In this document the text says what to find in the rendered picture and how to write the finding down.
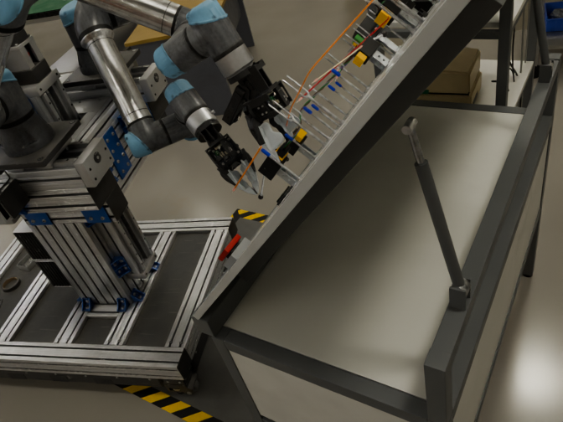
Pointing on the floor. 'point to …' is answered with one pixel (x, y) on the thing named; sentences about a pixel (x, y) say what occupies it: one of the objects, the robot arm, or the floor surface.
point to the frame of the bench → (374, 393)
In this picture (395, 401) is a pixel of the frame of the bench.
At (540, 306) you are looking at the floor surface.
